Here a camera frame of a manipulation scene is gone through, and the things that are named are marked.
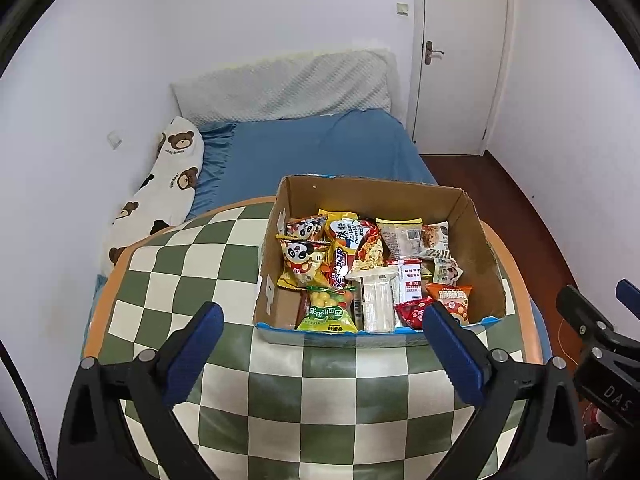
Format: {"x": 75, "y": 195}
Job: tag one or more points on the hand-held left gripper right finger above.
{"x": 455, "y": 355}

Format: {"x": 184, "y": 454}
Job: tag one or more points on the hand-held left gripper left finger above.
{"x": 195, "y": 350}

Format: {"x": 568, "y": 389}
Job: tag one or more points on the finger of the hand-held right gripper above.
{"x": 582, "y": 312}
{"x": 630, "y": 297}

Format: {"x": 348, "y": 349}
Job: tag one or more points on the white oat cookie packet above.
{"x": 432, "y": 240}

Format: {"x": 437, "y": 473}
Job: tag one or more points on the orange panda snack packet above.
{"x": 307, "y": 230}

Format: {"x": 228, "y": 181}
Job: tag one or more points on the cardboard box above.
{"x": 380, "y": 195}

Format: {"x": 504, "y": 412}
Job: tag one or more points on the green checkered table cover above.
{"x": 200, "y": 270}

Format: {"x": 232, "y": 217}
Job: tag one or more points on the small white picture packet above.
{"x": 447, "y": 272}

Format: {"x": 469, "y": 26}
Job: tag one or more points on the white red label packet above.
{"x": 407, "y": 280}

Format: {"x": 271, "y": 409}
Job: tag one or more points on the clear wafer packet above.
{"x": 375, "y": 305}

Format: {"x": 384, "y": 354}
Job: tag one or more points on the brown clear snack packet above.
{"x": 400, "y": 240}

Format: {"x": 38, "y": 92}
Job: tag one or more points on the green snack packet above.
{"x": 325, "y": 310}

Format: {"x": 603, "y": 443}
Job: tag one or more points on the yellow panda snack packet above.
{"x": 300, "y": 260}

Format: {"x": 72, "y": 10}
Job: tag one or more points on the yellow red snack packet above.
{"x": 342, "y": 240}

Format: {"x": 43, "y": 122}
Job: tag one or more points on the bear print pillow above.
{"x": 170, "y": 180}

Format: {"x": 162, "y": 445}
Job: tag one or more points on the blue bed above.
{"x": 325, "y": 150}

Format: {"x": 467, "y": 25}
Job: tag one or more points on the white door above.
{"x": 460, "y": 85}

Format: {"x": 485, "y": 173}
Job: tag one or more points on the white wall socket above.
{"x": 115, "y": 140}

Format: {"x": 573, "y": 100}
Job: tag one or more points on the wall light switch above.
{"x": 402, "y": 8}

